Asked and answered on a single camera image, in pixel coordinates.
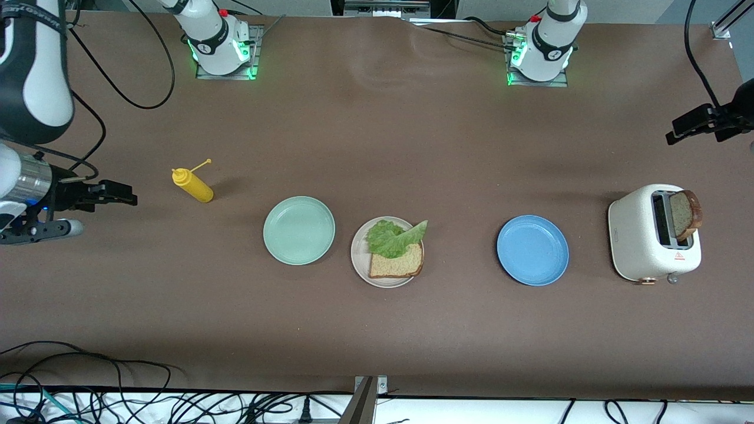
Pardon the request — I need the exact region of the black cable tangle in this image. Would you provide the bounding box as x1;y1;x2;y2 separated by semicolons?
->
88;389;354;424

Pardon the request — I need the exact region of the small metal bracket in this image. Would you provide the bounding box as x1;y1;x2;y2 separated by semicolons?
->
353;375;389;396

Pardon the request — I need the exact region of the black base cable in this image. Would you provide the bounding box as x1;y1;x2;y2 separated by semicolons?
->
412;16;519;51

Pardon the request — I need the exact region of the mint green plate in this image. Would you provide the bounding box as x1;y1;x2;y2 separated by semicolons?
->
263;196;336;266

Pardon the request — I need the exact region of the beige plate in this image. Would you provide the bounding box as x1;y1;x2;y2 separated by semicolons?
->
350;216;424;289

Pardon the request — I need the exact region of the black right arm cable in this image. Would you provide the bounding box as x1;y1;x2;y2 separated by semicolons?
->
35;0;176;180

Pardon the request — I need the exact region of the grey metal camera post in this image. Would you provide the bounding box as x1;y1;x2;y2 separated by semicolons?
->
339;377;378;424

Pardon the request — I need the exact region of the black metal frame device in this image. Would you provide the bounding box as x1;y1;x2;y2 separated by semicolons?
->
330;0;457;23

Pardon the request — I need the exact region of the black looped floor cable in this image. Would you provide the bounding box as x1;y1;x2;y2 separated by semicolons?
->
0;340;177;424

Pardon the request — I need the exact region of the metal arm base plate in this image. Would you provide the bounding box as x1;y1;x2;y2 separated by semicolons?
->
194;24;264;81
505;29;570;89

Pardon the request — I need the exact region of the teal cable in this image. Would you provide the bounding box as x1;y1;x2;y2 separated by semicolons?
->
0;383;80;424

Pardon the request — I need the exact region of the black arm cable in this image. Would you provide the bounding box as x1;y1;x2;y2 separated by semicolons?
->
683;0;720;107
35;0;176;180

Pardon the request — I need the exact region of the green lettuce leaf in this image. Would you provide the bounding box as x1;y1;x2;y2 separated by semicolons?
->
366;218;429;260

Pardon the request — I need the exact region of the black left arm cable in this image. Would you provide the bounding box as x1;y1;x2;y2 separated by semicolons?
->
683;0;720;107

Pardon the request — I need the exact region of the yellow mustard squeeze bottle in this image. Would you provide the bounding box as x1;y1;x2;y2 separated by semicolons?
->
171;158;214;204

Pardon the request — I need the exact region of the aluminium profile bar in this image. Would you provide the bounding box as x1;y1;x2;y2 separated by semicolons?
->
711;0;754;40

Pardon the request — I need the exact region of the brown bread slice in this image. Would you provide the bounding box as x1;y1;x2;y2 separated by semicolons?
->
670;190;703;242
369;243;424;279

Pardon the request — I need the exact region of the white two-slot toaster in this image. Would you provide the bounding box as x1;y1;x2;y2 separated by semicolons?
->
608;184;703;286

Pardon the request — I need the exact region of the blue plate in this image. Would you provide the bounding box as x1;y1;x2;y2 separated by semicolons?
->
497;214;570;287

